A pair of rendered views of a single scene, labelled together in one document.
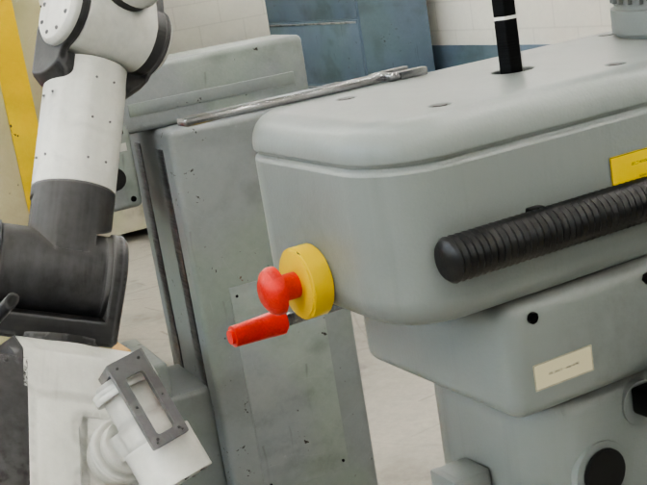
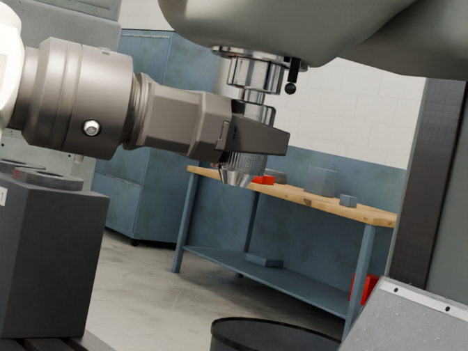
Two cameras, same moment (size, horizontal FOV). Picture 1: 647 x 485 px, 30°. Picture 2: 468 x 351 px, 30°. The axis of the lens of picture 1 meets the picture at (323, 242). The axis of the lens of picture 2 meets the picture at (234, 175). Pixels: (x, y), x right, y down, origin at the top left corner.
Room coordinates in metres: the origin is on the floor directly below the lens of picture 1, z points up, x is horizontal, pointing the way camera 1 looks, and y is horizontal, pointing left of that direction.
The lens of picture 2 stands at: (0.31, -0.07, 1.24)
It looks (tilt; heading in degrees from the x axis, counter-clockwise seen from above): 3 degrees down; 351
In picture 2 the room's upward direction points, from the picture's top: 11 degrees clockwise
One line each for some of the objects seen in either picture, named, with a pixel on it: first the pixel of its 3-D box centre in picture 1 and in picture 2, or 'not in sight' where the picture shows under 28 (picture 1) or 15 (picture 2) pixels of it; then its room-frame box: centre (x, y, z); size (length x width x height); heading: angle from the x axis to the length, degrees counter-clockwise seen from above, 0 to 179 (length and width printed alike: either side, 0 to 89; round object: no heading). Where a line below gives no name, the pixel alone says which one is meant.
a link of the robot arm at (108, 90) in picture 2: not in sight; (141, 115); (1.04, -0.10, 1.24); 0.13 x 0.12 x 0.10; 8
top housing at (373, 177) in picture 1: (536, 156); not in sight; (1.06, -0.20, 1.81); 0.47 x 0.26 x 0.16; 117
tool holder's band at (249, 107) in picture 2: not in sight; (249, 108); (1.05, -0.19, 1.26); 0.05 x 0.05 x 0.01
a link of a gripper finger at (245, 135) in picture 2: not in sight; (253, 137); (1.02, -0.19, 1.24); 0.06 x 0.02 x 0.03; 98
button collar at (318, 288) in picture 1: (306, 281); not in sight; (0.95, 0.02, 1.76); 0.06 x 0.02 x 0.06; 27
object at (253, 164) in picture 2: not in sight; (242, 142); (1.05, -0.19, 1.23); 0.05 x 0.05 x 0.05
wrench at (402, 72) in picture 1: (303, 94); not in sight; (1.08, 0.00, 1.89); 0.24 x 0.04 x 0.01; 118
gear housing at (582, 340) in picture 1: (576, 286); not in sight; (1.07, -0.22, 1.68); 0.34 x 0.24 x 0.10; 117
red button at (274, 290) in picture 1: (280, 289); not in sight; (0.94, 0.04, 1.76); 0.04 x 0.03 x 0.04; 27
